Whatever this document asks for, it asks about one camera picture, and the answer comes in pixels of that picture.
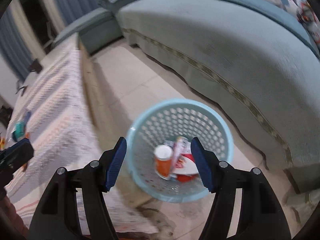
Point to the red noodle bowl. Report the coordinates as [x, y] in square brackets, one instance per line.
[186, 171]

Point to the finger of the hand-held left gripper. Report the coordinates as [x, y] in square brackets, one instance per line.
[17, 153]

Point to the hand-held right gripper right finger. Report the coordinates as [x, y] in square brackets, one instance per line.
[201, 165]

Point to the light blue perforated basket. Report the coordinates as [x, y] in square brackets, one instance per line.
[150, 120]

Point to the teal plastic container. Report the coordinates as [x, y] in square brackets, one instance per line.
[19, 131]

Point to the blue footstool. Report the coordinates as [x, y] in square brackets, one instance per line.
[95, 30]

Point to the cream curtain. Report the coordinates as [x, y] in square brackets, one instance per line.
[27, 27]

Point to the blue fabric sofa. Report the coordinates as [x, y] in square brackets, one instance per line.
[225, 55]

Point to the floral cushion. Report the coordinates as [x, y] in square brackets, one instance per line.
[305, 12]

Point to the striped tablecloth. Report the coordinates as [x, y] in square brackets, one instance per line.
[57, 105]

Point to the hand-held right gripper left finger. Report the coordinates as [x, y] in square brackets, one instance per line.
[116, 165]

